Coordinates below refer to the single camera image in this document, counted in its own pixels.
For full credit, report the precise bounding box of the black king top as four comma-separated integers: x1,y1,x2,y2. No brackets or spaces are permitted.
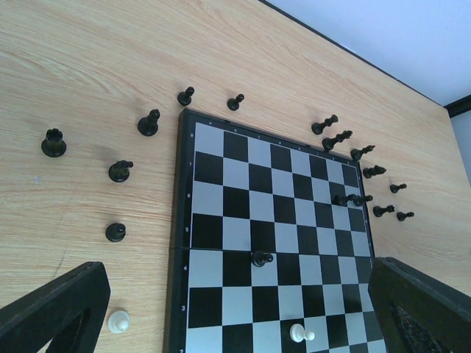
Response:
322,130,353,151

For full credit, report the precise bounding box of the black pawn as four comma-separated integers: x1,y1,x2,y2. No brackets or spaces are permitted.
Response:
105,223,126,242
251,251,274,267
227,93,244,111
396,212,415,221
353,195,373,207
389,183,407,193
177,86,195,107

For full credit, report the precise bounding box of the black bishop left side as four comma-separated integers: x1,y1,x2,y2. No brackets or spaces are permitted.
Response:
138,109,160,137

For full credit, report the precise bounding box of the black and silver chessboard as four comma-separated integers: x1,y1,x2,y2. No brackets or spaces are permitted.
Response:
163,109,386,352

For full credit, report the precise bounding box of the white pawn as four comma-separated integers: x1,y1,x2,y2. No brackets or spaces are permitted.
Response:
289,324,316,343
107,310,130,334

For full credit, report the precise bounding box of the black bishop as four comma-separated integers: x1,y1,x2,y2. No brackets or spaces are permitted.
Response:
138,109,160,137
350,145,375,161

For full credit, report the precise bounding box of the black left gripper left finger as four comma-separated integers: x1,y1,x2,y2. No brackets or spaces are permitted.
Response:
1,261,110,352

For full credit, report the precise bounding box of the black queen top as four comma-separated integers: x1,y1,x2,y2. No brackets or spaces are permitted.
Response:
311,114,339,135

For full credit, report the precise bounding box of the black rook right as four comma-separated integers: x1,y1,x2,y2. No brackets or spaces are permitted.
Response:
372,205,395,218

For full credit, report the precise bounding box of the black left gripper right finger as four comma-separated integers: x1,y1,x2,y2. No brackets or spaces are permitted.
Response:
368,257,470,352

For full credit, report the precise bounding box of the black rook far left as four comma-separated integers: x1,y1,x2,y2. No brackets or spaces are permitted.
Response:
40,128,67,157

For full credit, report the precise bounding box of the black rook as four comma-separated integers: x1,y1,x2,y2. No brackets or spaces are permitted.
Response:
40,128,67,157
372,205,395,218

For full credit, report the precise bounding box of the black bishop top right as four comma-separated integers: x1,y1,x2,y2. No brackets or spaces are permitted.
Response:
350,145,375,161

